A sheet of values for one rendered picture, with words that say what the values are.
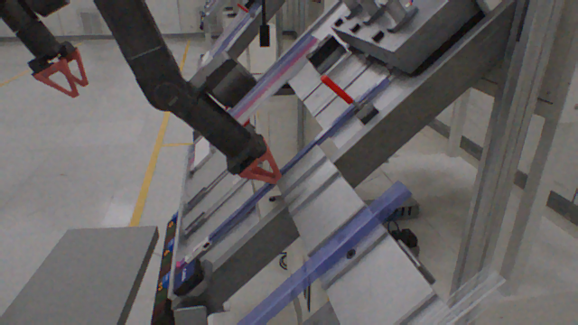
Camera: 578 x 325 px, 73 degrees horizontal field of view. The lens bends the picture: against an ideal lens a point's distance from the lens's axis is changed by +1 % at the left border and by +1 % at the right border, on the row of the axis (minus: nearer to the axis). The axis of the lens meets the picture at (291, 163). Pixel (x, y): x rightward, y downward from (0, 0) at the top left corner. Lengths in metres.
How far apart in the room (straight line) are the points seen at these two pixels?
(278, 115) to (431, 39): 1.53
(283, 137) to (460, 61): 1.61
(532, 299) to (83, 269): 1.00
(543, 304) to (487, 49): 0.60
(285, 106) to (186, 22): 7.42
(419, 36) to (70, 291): 0.86
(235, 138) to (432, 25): 0.34
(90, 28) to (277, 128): 7.89
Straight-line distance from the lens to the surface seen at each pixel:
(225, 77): 0.60
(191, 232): 0.86
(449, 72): 0.62
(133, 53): 0.56
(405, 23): 0.67
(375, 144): 0.60
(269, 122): 2.10
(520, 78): 0.64
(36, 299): 1.03
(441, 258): 1.01
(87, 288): 1.01
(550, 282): 1.05
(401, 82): 0.66
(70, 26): 9.81
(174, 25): 9.40
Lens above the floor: 1.22
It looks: 26 degrees down
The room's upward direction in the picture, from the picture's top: straight up
